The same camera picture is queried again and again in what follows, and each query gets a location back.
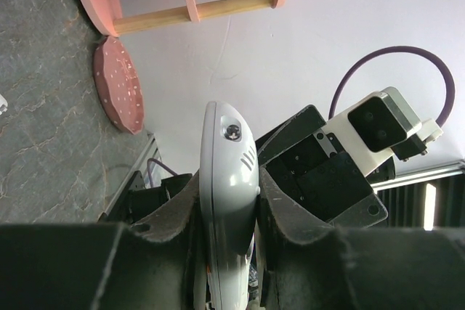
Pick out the white remote control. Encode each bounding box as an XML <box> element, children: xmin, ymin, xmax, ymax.
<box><xmin>198</xmin><ymin>101</ymin><xmax>260</xmax><ymax>309</ymax></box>

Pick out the white battery compartment cover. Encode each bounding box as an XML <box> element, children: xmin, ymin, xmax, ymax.
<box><xmin>0</xmin><ymin>94</ymin><xmax>8</xmax><ymax>115</ymax></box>

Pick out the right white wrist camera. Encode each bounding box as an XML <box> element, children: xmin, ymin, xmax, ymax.
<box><xmin>323</xmin><ymin>86</ymin><xmax>443</xmax><ymax>176</ymax></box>

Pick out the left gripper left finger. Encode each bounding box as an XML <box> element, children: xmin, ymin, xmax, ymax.
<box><xmin>1</xmin><ymin>176</ymin><xmax>206</xmax><ymax>309</ymax></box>

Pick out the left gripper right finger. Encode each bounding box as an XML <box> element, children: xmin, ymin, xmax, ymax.
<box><xmin>257</xmin><ymin>169</ymin><xmax>464</xmax><ymax>309</ymax></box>

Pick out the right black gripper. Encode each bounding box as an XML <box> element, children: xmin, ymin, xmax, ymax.
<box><xmin>256</xmin><ymin>105</ymin><xmax>388</xmax><ymax>227</ymax></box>

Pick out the pink dotted plate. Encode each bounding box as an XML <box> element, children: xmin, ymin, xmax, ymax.
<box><xmin>93</xmin><ymin>36</ymin><xmax>145</xmax><ymax>135</ymax></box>

